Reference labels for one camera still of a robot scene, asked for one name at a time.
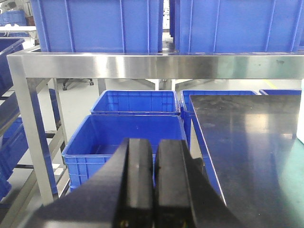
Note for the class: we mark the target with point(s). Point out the blue crate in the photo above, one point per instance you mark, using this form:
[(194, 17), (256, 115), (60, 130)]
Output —
[(237, 26), (106, 26)]

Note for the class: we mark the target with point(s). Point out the blue crate upper right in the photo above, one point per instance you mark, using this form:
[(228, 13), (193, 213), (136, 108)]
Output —
[(237, 26)]

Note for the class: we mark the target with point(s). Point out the blue crate floor far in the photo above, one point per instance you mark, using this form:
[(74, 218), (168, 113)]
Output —
[(137, 102)]

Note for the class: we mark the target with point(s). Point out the blue crate floor near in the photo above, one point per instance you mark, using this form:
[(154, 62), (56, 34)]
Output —
[(98, 137)]

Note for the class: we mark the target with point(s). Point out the steel shelf frame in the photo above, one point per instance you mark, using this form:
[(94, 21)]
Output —
[(31, 68)]

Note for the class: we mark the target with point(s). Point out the blue crate floor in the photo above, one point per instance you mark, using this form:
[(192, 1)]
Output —
[(137, 102), (98, 137), (186, 110)]

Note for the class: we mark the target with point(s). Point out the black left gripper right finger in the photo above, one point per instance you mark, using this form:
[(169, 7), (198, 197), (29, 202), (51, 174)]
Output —
[(184, 198)]

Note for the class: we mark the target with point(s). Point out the blue crate floor right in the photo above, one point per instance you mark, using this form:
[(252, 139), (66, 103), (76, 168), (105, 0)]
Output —
[(186, 110)]

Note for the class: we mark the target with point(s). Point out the blue crate upper left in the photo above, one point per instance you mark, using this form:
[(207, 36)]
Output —
[(106, 26)]

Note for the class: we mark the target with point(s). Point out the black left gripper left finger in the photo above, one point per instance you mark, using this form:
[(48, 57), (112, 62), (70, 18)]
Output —
[(119, 195)]

